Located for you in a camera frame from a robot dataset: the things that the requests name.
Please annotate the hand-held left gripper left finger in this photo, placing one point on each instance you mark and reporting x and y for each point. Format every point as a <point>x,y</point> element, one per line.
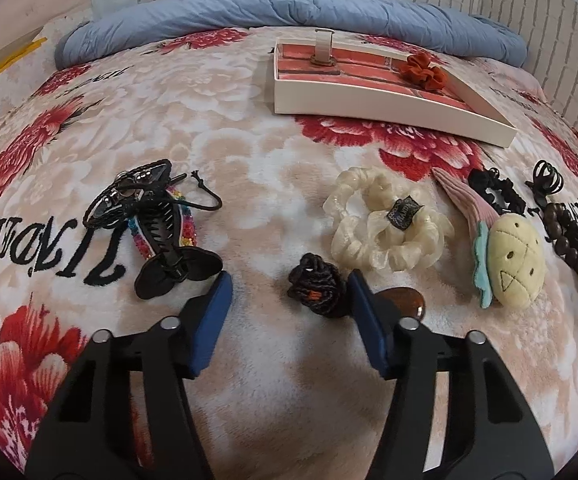
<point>211,320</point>

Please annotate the rolled blue quilt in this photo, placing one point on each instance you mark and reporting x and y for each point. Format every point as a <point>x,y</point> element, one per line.
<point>219,15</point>

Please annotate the black scrunchie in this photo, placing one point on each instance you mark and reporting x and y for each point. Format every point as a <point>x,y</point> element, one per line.
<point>484,180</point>

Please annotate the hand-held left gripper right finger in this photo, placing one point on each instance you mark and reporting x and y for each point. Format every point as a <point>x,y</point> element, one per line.
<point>369,320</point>

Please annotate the yellow tape strip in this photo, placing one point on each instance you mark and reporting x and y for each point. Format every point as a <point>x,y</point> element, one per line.
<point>30,50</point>

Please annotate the rainbow beaded hair clip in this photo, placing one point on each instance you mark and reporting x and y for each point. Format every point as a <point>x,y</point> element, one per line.
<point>187,225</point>

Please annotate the cream organza scrunchie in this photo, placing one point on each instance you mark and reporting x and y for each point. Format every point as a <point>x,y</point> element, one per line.
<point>354,240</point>

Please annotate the large black hair claw clip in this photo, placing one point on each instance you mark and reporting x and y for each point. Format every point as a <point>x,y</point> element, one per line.
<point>169,270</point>

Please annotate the brown oval hair clip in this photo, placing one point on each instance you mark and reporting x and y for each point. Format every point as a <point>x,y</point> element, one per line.
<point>404,300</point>

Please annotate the white tray box red lining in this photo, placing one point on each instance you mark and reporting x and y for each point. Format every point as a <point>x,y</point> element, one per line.
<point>369,100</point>

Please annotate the pink ribbed hair clip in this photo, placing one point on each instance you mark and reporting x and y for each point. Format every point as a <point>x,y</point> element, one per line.
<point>461,197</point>

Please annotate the cream plush hair clip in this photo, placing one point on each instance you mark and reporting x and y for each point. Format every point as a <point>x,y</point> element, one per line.
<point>514,260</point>

